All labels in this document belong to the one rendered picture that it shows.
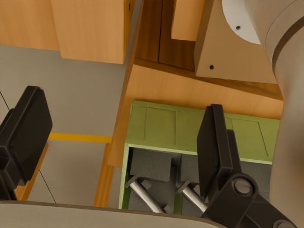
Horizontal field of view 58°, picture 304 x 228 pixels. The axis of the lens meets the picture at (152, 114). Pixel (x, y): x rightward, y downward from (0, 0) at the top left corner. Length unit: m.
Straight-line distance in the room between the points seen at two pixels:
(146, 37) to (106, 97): 1.13
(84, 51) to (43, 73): 1.35
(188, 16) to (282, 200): 0.43
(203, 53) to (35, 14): 0.35
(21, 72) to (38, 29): 1.38
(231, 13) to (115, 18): 0.22
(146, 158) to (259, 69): 0.49
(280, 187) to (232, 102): 0.60
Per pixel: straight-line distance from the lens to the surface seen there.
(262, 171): 1.02
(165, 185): 0.97
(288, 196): 0.27
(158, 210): 0.91
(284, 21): 0.35
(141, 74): 0.77
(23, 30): 0.67
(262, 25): 0.40
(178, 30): 0.62
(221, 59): 0.56
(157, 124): 0.78
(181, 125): 0.79
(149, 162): 0.92
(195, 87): 0.80
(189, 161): 0.94
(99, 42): 0.60
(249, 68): 0.59
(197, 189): 0.93
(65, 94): 2.02
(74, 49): 0.62
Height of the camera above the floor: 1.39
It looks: 44 degrees down
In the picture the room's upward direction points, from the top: 175 degrees counter-clockwise
